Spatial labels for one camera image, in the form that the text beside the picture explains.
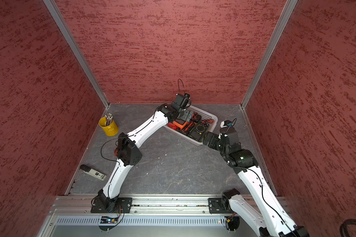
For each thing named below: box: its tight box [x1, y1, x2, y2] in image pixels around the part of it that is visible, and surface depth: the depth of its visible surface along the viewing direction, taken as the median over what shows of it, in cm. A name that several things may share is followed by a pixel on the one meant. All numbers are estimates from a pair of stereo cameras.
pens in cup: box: [104, 113, 114, 126], surface depth 91 cm
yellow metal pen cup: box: [98, 116, 120, 137], surface depth 98 cm
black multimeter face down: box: [194, 114, 202, 122], surface depth 105 cm
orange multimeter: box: [172, 118, 188, 130], surface depth 92 cm
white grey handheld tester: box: [79, 164, 107, 181], surface depth 83 cm
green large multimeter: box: [188, 120, 210, 143], surface depth 97 cm
